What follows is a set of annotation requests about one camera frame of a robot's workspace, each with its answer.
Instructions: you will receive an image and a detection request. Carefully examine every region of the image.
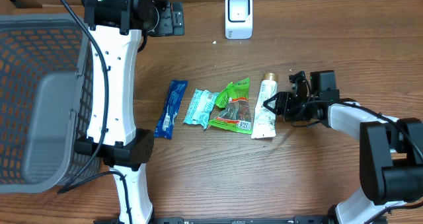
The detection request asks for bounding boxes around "white conditioner tube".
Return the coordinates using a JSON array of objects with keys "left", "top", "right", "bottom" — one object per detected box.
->
[{"left": 251, "top": 72, "right": 278, "bottom": 139}]

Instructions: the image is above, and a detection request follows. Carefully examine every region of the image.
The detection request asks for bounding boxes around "green clear snack bag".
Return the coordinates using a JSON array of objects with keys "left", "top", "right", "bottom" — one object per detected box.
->
[{"left": 209, "top": 77, "right": 252, "bottom": 135}]

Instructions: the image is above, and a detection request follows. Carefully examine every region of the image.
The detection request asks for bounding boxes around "teal white snack packet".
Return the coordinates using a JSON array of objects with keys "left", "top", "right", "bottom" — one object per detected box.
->
[{"left": 183, "top": 89, "right": 219, "bottom": 130}]

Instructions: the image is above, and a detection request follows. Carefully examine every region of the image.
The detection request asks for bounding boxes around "blue snack bar wrapper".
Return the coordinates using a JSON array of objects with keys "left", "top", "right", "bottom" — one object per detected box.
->
[{"left": 154, "top": 80, "right": 188, "bottom": 139}]

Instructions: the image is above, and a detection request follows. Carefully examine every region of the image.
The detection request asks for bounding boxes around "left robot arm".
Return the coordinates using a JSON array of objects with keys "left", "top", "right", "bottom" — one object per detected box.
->
[{"left": 74, "top": 0, "right": 170, "bottom": 223}]

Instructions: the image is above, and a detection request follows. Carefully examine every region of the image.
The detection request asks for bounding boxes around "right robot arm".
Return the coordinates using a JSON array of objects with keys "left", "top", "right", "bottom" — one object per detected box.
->
[{"left": 262, "top": 70, "right": 422, "bottom": 224}]

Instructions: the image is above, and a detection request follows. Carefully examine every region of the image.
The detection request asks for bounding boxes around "white barcode scanner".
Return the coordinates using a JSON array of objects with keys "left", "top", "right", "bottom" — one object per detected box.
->
[{"left": 225, "top": 0, "right": 253, "bottom": 40}]

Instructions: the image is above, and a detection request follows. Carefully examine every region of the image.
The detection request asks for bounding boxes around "grey plastic mesh basket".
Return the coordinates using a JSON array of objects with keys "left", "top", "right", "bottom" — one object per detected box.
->
[{"left": 1, "top": 14, "right": 100, "bottom": 194}]

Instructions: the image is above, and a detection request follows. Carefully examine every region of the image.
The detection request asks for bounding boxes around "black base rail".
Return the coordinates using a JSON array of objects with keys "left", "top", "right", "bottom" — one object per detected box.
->
[{"left": 94, "top": 215, "right": 331, "bottom": 224}]

